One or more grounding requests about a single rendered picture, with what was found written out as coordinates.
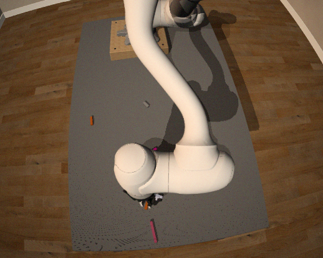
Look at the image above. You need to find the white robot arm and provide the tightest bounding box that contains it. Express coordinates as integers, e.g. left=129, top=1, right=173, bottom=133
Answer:
left=114, top=0, right=235, bottom=199

